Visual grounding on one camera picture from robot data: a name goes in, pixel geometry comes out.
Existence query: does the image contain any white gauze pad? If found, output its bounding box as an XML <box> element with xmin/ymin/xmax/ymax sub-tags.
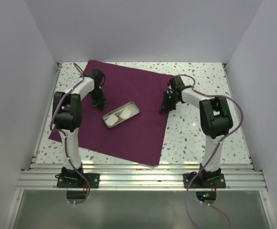
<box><xmin>105</xmin><ymin>114</ymin><xmax>118</xmax><ymax>126</ymax></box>
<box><xmin>120</xmin><ymin>108</ymin><xmax>132</xmax><ymax>119</ymax></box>

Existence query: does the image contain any aluminium rail frame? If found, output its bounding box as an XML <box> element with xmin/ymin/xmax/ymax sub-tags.
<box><xmin>3</xmin><ymin>62</ymin><xmax>272</xmax><ymax>229</ymax></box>

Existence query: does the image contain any steel instrument tray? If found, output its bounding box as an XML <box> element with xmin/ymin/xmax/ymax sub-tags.
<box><xmin>102</xmin><ymin>102</ymin><xmax>140</xmax><ymax>128</ymax></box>

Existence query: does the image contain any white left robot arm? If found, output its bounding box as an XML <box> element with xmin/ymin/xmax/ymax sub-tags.
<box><xmin>50</xmin><ymin>69</ymin><xmax>106</xmax><ymax>187</ymax></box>

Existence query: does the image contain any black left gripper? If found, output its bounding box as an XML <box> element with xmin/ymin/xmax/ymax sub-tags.
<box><xmin>89</xmin><ymin>88</ymin><xmax>107</xmax><ymax>111</ymax></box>

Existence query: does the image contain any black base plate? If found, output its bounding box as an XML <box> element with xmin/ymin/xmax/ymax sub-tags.
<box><xmin>55</xmin><ymin>167</ymin><xmax>100</xmax><ymax>188</ymax></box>
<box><xmin>183</xmin><ymin>169</ymin><xmax>226</xmax><ymax>188</ymax></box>

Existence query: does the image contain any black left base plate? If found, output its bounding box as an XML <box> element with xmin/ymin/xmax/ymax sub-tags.
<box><xmin>55</xmin><ymin>167</ymin><xmax>100</xmax><ymax>188</ymax></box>

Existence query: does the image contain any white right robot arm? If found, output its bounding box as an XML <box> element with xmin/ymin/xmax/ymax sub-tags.
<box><xmin>160</xmin><ymin>75</ymin><xmax>233</xmax><ymax>187</ymax></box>

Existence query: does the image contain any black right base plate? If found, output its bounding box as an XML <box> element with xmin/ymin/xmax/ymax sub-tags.
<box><xmin>183</xmin><ymin>169</ymin><xmax>226</xmax><ymax>188</ymax></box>

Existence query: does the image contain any purple cloth mat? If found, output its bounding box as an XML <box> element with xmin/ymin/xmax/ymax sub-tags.
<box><xmin>51</xmin><ymin>61</ymin><xmax>170</xmax><ymax>167</ymax></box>

